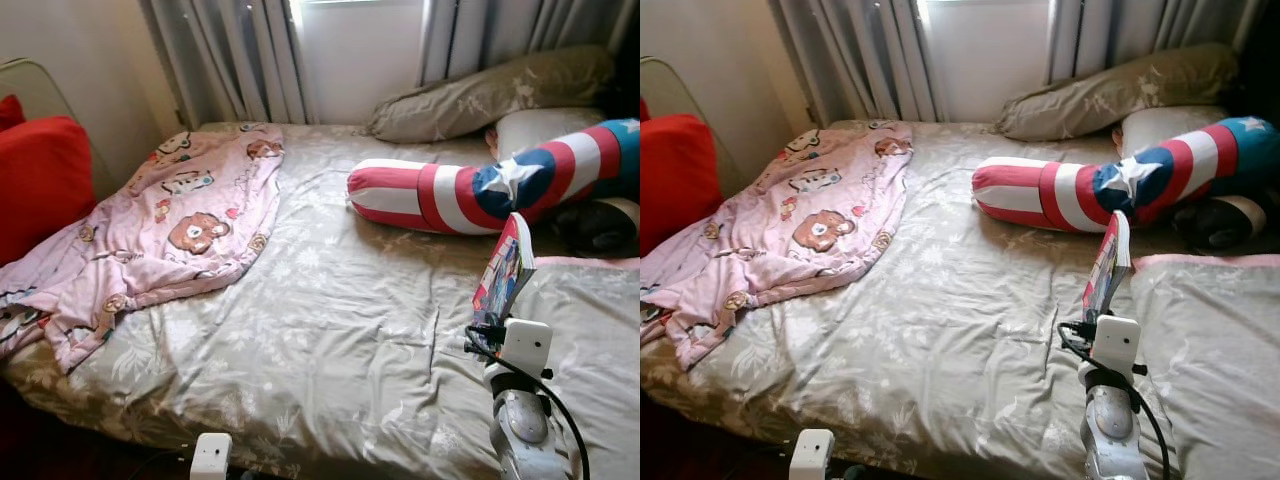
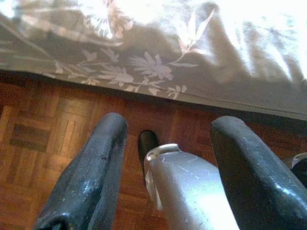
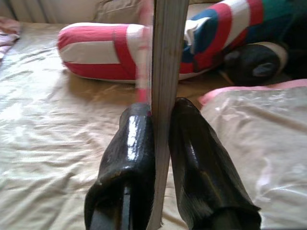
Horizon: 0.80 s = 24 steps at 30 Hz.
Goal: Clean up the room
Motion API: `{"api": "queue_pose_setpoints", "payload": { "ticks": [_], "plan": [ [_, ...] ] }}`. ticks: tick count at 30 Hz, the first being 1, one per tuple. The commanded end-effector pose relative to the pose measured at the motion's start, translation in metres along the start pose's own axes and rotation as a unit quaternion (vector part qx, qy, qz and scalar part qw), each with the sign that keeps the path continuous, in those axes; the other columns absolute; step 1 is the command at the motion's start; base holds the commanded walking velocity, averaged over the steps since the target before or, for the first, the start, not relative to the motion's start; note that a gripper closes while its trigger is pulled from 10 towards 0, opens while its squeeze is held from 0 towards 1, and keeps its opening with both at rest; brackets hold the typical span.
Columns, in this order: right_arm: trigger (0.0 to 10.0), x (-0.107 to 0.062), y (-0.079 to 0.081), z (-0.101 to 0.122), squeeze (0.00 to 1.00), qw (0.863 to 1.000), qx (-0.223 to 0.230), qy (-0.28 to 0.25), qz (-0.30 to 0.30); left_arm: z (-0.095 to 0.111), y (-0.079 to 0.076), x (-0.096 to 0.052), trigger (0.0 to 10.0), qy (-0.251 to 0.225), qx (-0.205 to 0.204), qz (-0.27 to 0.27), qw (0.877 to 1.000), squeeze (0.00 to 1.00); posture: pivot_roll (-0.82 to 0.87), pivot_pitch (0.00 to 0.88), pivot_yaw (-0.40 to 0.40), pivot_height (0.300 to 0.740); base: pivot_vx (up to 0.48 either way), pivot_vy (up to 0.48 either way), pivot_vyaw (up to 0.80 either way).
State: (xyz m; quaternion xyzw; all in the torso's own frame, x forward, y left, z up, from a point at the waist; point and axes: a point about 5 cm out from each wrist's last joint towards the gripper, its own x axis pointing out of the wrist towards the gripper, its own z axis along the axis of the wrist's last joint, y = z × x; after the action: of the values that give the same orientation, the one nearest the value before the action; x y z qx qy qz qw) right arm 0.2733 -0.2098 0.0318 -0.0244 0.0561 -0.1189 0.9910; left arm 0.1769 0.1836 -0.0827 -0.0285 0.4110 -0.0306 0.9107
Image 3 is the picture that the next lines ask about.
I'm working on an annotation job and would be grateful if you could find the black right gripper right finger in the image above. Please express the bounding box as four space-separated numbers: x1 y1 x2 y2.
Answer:
167 97 262 230

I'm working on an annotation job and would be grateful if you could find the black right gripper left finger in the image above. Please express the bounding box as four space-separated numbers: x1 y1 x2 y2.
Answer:
83 103 156 230

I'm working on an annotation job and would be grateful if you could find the colourful comic book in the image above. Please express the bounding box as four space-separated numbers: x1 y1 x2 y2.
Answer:
135 0 190 228

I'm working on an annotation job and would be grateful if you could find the red white striped bolster pillow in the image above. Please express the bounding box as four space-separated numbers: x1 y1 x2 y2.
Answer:
57 0 264 84

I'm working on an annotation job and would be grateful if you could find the olive floral pillow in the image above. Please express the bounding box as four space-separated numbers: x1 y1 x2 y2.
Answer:
92 0 154 24

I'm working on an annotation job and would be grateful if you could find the pink cartoon bear blanket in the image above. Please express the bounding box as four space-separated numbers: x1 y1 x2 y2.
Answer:
0 16 22 60

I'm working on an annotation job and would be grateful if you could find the grey pleated curtain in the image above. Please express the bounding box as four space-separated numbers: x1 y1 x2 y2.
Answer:
0 0 99 24

